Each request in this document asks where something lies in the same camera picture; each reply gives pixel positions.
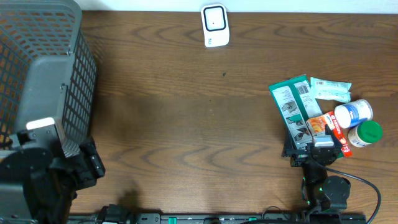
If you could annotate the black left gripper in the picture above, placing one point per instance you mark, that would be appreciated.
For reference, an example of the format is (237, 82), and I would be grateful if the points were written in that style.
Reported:
(94, 167)

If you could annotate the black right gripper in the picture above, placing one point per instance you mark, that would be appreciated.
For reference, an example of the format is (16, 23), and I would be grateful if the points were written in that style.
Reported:
(301, 155)

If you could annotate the red narrow packet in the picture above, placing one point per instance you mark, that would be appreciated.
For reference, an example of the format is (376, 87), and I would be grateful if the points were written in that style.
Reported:
(332, 122)

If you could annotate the orange Kleenex tissue pack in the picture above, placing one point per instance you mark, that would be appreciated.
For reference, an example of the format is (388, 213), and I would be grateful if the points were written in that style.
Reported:
(317, 125)

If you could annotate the white blue cotton swab tub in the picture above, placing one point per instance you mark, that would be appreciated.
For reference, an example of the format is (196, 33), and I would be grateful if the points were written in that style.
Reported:
(354, 113)

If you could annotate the green lid jar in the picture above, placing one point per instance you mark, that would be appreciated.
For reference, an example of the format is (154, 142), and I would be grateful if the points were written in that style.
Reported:
(365, 134)

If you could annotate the green white 3M glove package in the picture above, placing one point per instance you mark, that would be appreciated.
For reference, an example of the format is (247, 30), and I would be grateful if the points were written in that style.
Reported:
(296, 105)

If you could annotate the mint green wipes pack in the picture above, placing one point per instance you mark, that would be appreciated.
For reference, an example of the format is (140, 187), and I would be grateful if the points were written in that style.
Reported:
(330, 90)

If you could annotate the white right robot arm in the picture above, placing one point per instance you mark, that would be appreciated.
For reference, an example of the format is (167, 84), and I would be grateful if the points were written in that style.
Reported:
(325, 194)

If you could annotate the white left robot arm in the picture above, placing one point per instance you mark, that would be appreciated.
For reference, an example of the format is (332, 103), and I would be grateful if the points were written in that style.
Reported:
(41, 172)

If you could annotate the grey plastic mesh basket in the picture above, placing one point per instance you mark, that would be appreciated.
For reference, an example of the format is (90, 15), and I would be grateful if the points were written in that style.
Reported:
(48, 73)

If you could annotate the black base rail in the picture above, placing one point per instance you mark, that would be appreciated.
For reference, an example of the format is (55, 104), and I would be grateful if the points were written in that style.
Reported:
(155, 218)

